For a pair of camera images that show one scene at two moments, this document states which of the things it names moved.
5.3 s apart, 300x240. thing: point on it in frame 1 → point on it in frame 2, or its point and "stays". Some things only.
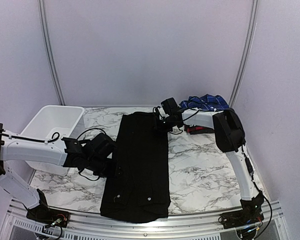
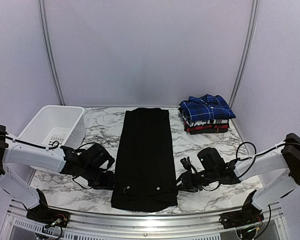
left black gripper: x=112 y=173 → x=108 y=183
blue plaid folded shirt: x=206 y=102 stays
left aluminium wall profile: x=52 y=53 stays
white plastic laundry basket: x=68 y=121 stays
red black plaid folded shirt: x=194 y=129 stays
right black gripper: x=158 y=127 → x=187 y=180
